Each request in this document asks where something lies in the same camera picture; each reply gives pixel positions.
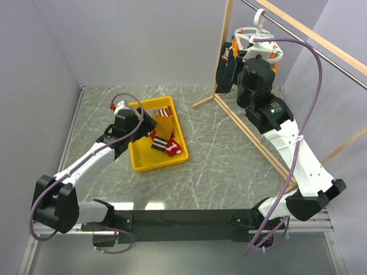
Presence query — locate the white round clip hanger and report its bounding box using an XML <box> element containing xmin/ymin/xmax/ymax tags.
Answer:
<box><xmin>232</xmin><ymin>9</ymin><xmax>283</xmax><ymax>74</ymax></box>

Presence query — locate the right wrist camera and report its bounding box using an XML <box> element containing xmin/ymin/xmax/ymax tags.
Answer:
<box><xmin>243</xmin><ymin>36</ymin><xmax>275</xmax><ymax>61</ymax></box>

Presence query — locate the red white patterned sock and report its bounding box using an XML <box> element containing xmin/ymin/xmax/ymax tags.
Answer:
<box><xmin>150</xmin><ymin>131</ymin><xmax>182</xmax><ymax>157</ymax></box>

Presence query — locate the yellow plastic tray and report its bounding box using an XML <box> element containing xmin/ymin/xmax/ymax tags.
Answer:
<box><xmin>129</xmin><ymin>96</ymin><xmax>189</xmax><ymax>172</ymax></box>

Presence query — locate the mustard yellow sock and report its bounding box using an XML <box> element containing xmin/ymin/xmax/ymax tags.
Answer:
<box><xmin>153</xmin><ymin>113</ymin><xmax>173</xmax><ymax>140</ymax></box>

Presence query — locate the wooden rack frame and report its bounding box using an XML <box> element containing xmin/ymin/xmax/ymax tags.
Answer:
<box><xmin>192</xmin><ymin>0</ymin><xmax>367</xmax><ymax>201</ymax></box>

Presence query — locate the navy blue hanging sock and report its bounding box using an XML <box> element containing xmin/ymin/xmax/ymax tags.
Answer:
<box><xmin>215</xmin><ymin>42</ymin><xmax>236</xmax><ymax>93</ymax></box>

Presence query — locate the aluminium rail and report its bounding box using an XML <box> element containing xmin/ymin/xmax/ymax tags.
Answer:
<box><xmin>17</xmin><ymin>85</ymin><xmax>86</xmax><ymax>275</ymax></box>

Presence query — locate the metal hanging rod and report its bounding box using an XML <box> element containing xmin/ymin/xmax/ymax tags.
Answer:
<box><xmin>242</xmin><ymin>0</ymin><xmax>367</xmax><ymax>89</ymax></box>

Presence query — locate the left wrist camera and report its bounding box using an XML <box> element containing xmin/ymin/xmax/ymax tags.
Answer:
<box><xmin>110</xmin><ymin>100</ymin><xmax>126</xmax><ymax>114</ymax></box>

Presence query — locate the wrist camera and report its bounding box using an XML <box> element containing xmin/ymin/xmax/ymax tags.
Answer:
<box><xmin>110</xmin><ymin>100</ymin><xmax>126</xmax><ymax>114</ymax></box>
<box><xmin>243</xmin><ymin>36</ymin><xmax>275</xmax><ymax>61</ymax></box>

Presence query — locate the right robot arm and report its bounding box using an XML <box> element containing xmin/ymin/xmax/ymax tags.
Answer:
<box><xmin>233</xmin><ymin>55</ymin><xmax>346</xmax><ymax>229</ymax></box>

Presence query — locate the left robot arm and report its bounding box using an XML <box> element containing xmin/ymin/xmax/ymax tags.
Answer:
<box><xmin>29</xmin><ymin>108</ymin><xmax>157</xmax><ymax>233</ymax></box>

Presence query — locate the black base bar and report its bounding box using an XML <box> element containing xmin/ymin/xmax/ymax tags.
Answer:
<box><xmin>110</xmin><ymin>209</ymin><xmax>264</xmax><ymax>242</ymax></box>

